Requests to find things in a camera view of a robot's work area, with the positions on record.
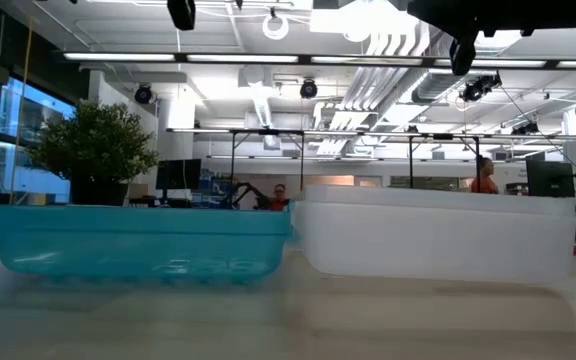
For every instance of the overhead led light bar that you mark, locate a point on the overhead led light bar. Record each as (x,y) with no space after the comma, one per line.
(243,58)

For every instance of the black background rig frame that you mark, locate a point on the black background rig frame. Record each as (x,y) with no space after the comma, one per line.
(443,136)
(268,132)

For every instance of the translucent blue plastic bin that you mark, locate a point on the translucent blue plastic bin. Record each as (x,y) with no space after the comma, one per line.
(118,240)

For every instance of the green bushy plant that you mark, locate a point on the green bushy plant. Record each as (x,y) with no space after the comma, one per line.
(93,140)

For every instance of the black background robot arm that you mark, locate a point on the black background robot arm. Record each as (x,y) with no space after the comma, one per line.
(245,192)

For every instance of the black monitor on stand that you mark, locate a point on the black monitor on stand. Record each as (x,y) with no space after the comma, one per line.
(178,174)

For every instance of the clear translucent plastic box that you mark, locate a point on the clear translucent plastic box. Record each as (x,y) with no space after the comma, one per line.
(438,235)

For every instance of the large glass window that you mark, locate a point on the large glass window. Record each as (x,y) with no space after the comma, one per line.
(38,125)

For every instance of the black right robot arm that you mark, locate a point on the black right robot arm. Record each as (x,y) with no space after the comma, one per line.
(558,12)

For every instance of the black ceiling camera cluster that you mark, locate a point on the black ceiling camera cluster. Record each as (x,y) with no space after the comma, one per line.
(478,89)

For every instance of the silver ventilation duct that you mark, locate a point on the silver ventilation duct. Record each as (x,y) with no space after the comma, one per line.
(433,86)

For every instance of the black plant pot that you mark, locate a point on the black plant pot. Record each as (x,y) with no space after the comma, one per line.
(98,192)

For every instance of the black monitor on arm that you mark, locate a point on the black monitor on arm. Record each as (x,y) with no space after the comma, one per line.
(550,179)

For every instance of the black ceiling spot lamp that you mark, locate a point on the black ceiling spot lamp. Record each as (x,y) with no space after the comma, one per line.
(525,129)
(143,94)
(308,89)

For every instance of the person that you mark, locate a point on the person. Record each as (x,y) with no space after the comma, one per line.
(279,199)
(484,182)

